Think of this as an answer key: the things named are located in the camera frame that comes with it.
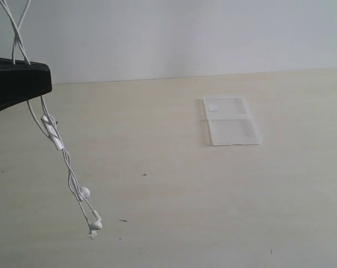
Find white wired earphones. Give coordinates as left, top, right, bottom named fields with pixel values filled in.
left=0, top=0, right=103, bottom=240

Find clear plastic open case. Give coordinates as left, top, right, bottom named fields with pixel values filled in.
left=202, top=95, right=263, bottom=146

